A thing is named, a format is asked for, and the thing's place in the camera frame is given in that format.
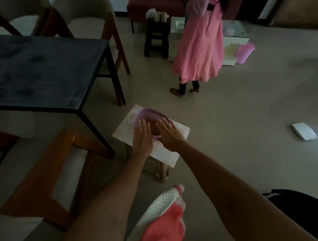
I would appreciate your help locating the purple plastic basket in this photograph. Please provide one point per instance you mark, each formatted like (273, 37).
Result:
(149, 114)

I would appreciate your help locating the beige ceramic cup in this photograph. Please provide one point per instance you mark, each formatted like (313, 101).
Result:
(159, 17)
(166, 16)

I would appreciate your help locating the person's left hand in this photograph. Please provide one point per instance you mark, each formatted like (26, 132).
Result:
(142, 139)

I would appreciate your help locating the person's left forearm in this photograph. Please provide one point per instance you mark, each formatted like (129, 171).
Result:
(109, 203)

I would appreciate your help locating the beige cushioned wooden chair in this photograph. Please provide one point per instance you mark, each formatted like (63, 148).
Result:
(32, 188)
(24, 7)
(82, 10)

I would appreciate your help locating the pink plastic pitcher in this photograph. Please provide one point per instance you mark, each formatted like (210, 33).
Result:
(244, 53)

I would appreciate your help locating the white power strip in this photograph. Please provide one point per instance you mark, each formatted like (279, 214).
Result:
(304, 131)

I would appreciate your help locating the circle-pattern placemat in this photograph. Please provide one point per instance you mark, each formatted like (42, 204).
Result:
(121, 134)

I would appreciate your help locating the dark brown sofa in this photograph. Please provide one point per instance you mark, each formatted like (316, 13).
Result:
(134, 7)

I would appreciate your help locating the black dining table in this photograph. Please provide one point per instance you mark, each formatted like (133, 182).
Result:
(49, 69)

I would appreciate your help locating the person's right forearm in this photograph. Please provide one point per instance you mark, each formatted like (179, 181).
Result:
(236, 198)

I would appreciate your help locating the white crumpled bag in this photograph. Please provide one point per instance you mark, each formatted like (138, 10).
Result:
(150, 13)

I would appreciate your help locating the person's red garment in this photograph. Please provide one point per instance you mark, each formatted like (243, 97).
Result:
(164, 223)

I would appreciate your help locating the person's right hand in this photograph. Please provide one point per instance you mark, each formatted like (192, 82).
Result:
(171, 136)

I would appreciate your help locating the black wooden stool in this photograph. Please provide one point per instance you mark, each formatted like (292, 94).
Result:
(156, 27)

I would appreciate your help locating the brown wooden panel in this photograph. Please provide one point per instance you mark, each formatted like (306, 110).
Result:
(293, 15)

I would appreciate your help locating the black backpack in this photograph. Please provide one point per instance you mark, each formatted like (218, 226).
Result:
(298, 211)

